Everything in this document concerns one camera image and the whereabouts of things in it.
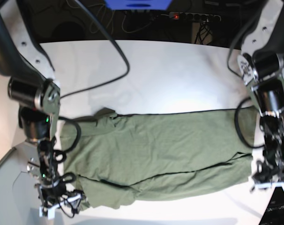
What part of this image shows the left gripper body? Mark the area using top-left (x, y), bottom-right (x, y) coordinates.
top-left (251, 112), bottom-right (284, 191)

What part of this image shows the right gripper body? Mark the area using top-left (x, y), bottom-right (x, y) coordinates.
top-left (27, 141), bottom-right (85, 218)

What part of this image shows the green t-shirt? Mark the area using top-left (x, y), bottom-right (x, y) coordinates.
top-left (63, 110), bottom-right (253, 209)

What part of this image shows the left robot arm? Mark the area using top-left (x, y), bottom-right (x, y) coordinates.
top-left (234, 0), bottom-right (284, 191)

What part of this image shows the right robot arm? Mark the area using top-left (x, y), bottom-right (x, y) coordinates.
top-left (0, 0), bottom-right (86, 220)

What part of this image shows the black device at table edge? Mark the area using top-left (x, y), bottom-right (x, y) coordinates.
top-left (259, 187), bottom-right (284, 225)

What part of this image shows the black power strip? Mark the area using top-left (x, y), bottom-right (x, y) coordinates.
top-left (168, 12), bottom-right (222, 23)

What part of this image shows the blue box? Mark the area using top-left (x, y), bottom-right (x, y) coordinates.
top-left (105, 0), bottom-right (172, 10)

